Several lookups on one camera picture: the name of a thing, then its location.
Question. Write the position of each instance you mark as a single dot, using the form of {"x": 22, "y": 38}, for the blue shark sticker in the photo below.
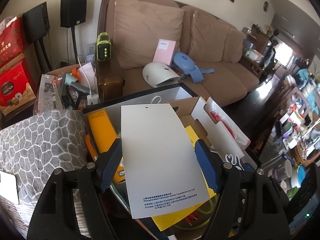
{"x": 234, "y": 160}

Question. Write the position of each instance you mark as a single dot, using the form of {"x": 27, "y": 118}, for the red chocolate gift box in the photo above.
{"x": 17, "y": 87}

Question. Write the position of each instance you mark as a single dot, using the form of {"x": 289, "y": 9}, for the green portable speaker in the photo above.
{"x": 103, "y": 47}

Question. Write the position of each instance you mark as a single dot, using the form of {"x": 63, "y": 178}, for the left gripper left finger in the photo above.
{"x": 107, "y": 164}

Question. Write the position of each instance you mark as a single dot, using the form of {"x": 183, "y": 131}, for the right sofa cushion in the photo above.
{"x": 232, "y": 52}

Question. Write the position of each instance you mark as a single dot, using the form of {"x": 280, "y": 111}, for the middle sofa cushion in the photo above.
{"x": 208, "y": 37}

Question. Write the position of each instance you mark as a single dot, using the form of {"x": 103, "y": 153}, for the orange book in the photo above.
{"x": 103, "y": 135}

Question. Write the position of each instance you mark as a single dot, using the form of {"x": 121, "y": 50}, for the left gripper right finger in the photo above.
{"x": 210, "y": 164}

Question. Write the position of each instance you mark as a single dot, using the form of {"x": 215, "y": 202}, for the cardboard box tray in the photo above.
{"x": 191, "y": 223}

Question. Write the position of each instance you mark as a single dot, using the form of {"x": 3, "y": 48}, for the left sofa cushion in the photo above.
{"x": 138, "y": 27}

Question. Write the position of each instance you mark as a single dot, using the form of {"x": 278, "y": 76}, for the sofa cushion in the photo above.
{"x": 232, "y": 52}
{"x": 138, "y": 27}
{"x": 208, "y": 37}

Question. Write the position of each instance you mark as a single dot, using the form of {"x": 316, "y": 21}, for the pink booklet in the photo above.
{"x": 164, "y": 51}

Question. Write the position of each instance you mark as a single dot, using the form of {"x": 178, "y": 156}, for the black speaker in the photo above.
{"x": 72, "y": 12}
{"x": 36, "y": 22}

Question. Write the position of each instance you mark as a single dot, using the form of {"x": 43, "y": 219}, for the red tea gift bag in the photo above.
{"x": 13, "y": 42}

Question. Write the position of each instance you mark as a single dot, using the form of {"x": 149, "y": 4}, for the right black speaker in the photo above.
{"x": 72, "y": 12}

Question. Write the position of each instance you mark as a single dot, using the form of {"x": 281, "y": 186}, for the grey patterned fleece blanket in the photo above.
{"x": 31, "y": 150}

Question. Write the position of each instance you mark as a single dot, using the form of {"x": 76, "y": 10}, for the left black speaker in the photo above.
{"x": 36, "y": 22}

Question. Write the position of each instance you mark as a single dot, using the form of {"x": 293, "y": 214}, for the brown fabric sofa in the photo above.
{"x": 229, "y": 83}

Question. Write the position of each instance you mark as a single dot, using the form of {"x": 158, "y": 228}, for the white dome lamp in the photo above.
{"x": 157, "y": 74}

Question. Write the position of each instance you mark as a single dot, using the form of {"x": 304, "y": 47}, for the white paper card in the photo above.
{"x": 162, "y": 173}

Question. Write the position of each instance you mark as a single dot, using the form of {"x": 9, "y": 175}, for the round wall clock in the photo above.
{"x": 266, "y": 6}

